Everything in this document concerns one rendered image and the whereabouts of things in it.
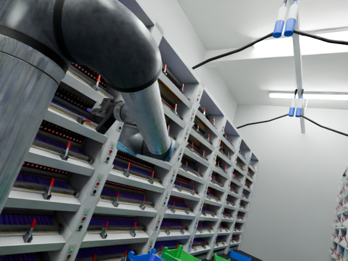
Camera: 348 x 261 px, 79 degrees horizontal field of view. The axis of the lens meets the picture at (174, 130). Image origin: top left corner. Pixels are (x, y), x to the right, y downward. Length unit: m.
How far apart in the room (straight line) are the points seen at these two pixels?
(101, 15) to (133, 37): 0.05
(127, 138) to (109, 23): 0.58
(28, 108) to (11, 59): 0.07
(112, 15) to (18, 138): 0.22
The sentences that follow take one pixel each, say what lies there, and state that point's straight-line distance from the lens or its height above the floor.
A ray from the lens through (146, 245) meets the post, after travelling 1.82.
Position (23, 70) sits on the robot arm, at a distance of 0.37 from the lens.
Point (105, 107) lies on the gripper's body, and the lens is 1.03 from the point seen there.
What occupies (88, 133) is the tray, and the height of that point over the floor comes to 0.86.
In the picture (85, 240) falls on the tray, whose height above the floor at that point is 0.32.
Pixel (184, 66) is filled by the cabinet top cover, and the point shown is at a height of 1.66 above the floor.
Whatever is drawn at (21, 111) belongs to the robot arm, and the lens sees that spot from 0.36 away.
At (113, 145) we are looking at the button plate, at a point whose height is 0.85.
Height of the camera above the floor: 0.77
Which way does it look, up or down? 13 degrees up
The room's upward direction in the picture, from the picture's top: 19 degrees clockwise
